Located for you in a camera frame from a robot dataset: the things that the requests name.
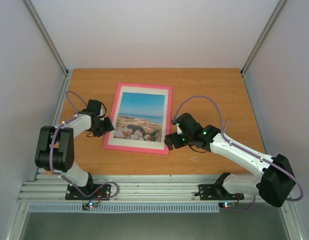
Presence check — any pink photo frame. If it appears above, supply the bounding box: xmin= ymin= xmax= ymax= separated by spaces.
xmin=102 ymin=82 xmax=173 ymax=155

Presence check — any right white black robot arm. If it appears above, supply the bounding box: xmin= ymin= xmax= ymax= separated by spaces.
xmin=164 ymin=113 xmax=296 ymax=207

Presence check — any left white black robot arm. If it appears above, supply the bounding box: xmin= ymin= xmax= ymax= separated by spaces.
xmin=34 ymin=99 xmax=114 ymax=199

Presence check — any beach landscape photo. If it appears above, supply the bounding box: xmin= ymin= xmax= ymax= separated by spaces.
xmin=112 ymin=91 xmax=166 ymax=143

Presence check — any right controller board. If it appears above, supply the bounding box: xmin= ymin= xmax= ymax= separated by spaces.
xmin=219 ymin=201 xmax=237 ymax=209

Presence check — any controller board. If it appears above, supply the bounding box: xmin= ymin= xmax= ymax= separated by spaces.
xmin=219 ymin=201 xmax=237 ymax=209
xmin=81 ymin=202 xmax=99 ymax=211

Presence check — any left controller board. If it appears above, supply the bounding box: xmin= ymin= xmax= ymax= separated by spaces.
xmin=81 ymin=202 xmax=99 ymax=211

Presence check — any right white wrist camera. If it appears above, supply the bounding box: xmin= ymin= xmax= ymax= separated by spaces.
xmin=176 ymin=123 xmax=183 ymax=135

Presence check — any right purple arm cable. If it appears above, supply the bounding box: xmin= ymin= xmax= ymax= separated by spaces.
xmin=172 ymin=94 xmax=306 ymax=213

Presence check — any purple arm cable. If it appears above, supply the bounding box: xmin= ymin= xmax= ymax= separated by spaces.
xmin=49 ymin=90 xmax=120 ymax=201
xmin=172 ymin=94 xmax=306 ymax=213

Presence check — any left aluminium corner post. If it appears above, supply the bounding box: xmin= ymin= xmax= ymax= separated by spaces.
xmin=23 ymin=0 xmax=70 ymax=76

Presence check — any aluminium corner post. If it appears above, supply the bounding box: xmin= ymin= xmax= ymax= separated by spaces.
xmin=23 ymin=0 xmax=70 ymax=76
xmin=240 ymin=0 xmax=288 ymax=76

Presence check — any aluminium front rail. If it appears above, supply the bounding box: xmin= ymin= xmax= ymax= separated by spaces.
xmin=16 ymin=173 xmax=293 ymax=203

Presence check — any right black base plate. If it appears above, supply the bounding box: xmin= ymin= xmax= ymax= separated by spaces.
xmin=197 ymin=184 xmax=220 ymax=201

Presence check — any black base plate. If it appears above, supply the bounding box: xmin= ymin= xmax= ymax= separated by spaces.
xmin=65 ymin=182 xmax=111 ymax=201
xmin=197 ymin=184 xmax=220 ymax=201

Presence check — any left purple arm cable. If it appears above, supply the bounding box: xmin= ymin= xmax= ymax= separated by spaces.
xmin=49 ymin=90 xmax=120 ymax=201

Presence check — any grey slotted cable duct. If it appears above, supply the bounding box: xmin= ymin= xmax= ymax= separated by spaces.
xmin=28 ymin=202 xmax=220 ymax=214

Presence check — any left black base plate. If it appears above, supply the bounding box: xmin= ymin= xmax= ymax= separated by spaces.
xmin=65 ymin=182 xmax=111 ymax=201

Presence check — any right aluminium corner post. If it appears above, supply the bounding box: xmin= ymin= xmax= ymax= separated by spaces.
xmin=240 ymin=0 xmax=288 ymax=76

